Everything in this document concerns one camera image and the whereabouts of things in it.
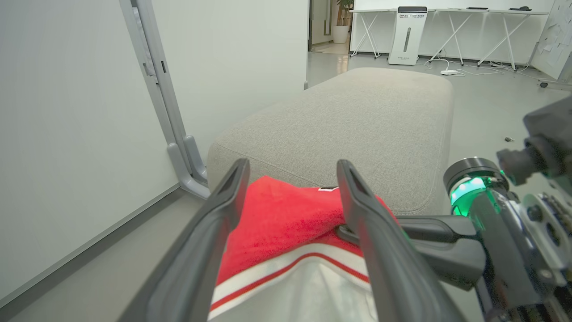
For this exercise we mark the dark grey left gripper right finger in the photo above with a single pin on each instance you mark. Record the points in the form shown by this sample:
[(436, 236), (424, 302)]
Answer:
[(384, 264)]

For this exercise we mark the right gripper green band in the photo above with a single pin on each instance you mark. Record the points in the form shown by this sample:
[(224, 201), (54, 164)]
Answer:
[(514, 250)]

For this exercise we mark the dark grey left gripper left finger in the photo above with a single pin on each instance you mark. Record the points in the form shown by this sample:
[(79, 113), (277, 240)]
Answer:
[(192, 264)]

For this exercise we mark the red and white garment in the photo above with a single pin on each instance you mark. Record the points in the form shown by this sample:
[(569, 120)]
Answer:
[(277, 223)]

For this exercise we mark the grey fabric seat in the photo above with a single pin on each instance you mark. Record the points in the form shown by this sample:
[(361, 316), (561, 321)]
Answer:
[(348, 125)]

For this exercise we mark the white power strip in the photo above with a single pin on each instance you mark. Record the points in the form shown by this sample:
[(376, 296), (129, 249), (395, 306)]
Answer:
[(449, 72)]

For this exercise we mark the white air purifier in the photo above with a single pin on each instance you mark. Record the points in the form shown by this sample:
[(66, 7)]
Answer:
[(407, 36)]

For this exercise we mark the white trestle table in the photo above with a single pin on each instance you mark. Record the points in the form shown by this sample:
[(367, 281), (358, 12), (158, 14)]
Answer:
[(491, 31), (371, 27)]

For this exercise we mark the whiteboard with paper notes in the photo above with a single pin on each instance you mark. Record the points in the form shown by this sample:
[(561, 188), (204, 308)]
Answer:
[(554, 40)]

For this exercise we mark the black keyboard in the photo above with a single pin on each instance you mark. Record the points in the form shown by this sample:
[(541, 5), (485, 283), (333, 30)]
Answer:
[(477, 8)]

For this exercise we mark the potted plant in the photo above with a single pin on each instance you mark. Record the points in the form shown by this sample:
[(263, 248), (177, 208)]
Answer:
[(342, 22)]

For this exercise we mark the black computer mouse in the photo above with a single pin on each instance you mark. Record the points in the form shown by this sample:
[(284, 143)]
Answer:
[(522, 8)]

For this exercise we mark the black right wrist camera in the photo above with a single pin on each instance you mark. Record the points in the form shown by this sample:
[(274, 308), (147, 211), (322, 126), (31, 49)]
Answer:
[(549, 138)]

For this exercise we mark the grey partition frame post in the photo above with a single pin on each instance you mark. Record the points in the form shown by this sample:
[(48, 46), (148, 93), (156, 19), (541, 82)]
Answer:
[(165, 98)]

